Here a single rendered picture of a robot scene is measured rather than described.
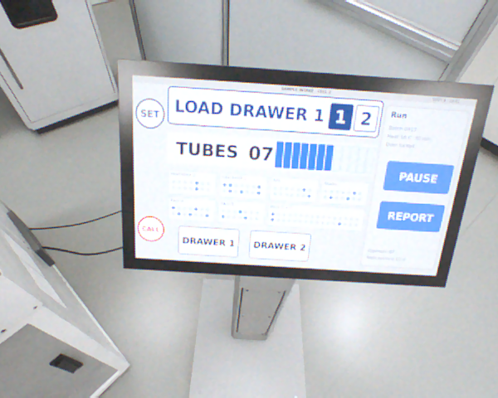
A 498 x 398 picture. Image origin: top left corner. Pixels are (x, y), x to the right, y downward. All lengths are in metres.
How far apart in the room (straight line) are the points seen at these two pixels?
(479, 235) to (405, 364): 0.89
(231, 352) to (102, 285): 0.67
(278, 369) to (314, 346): 0.20
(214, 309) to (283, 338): 0.32
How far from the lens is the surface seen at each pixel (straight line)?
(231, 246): 0.49
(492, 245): 2.18
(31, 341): 0.87
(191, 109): 0.46
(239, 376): 1.41
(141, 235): 0.51
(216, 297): 1.48
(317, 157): 0.47
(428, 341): 1.72
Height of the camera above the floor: 1.43
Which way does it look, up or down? 54 degrees down
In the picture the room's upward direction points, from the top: 5 degrees clockwise
